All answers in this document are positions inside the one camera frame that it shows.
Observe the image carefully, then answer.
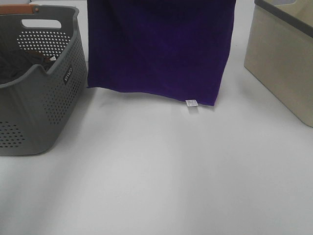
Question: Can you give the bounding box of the brown basket handle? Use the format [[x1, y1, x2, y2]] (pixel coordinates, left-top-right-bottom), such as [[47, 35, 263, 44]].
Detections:
[[0, 4, 39, 15]]

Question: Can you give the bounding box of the dark grey cloth in basket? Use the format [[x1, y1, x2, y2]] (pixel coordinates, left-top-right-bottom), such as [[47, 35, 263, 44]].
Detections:
[[0, 49, 57, 85]]

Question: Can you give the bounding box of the beige storage box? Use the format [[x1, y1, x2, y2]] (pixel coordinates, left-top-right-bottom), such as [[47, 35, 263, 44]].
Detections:
[[244, 0, 313, 126]]

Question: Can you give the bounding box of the grey perforated plastic basket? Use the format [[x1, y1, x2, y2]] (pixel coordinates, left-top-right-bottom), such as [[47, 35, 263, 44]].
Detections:
[[0, 5, 88, 156]]

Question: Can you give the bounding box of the purple towel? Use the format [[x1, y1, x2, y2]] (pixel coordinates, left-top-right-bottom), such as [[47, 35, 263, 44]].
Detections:
[[87, 0, 236, 106]]

